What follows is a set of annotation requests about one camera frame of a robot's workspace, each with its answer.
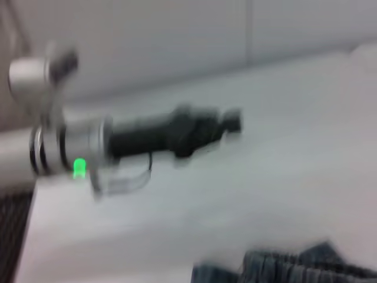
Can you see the transparent plastic wrist bracket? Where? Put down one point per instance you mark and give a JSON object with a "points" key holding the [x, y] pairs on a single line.
{"points": [[120, 182]]}

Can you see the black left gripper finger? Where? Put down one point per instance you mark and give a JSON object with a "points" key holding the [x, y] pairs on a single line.
{"points": [[232, 120]]}

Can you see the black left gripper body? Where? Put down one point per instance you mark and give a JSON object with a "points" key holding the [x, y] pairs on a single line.
{"points": [[165, 134]]}

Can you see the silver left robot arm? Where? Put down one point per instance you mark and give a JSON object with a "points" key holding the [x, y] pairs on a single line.
{"points": [[59, 132]]}

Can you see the blue denim shorts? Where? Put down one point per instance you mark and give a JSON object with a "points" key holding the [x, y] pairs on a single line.
{"points": [[294, 265]]}

